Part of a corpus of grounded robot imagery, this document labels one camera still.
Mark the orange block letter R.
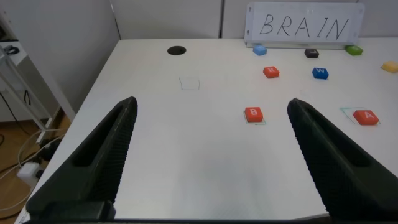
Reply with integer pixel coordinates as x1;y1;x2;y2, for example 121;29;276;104
262;65;280;79

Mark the black floor cable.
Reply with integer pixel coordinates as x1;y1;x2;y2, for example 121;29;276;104
0;90;32;134

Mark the orange block letter B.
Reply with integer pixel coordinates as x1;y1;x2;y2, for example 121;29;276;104
244;106;264;123

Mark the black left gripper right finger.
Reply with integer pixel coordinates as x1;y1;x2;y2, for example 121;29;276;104
287;98;398;222

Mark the black table cable grommet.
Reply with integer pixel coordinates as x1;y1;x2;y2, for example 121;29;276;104
167;45;187;56

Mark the white power adapter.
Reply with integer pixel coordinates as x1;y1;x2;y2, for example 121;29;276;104
16;161;44;187

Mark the light blue letter block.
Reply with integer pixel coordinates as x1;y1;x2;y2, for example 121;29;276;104
252;44;268;57

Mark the white sign reading BRAIN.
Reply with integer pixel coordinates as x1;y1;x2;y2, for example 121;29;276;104
244;1;366;48

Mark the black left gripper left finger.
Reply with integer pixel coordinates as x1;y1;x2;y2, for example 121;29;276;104
26;96;139;220

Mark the white metal rack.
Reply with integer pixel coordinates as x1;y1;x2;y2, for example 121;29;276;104
0;39;63;131

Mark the white floor cable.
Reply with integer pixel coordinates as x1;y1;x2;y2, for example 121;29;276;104
0;127;68;212

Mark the green block letter S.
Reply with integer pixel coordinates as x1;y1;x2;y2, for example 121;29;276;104
345;45;364;57

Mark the orange block letter A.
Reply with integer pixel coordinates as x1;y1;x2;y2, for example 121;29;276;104
353;110;381;126

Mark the small black device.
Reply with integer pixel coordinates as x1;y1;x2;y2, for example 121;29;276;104
3;45;20;56

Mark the blue block letter W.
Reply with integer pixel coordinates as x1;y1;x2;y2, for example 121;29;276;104
312;67;330;80

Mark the yellow letter block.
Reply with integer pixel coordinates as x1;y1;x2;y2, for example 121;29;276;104
381;60;398;74

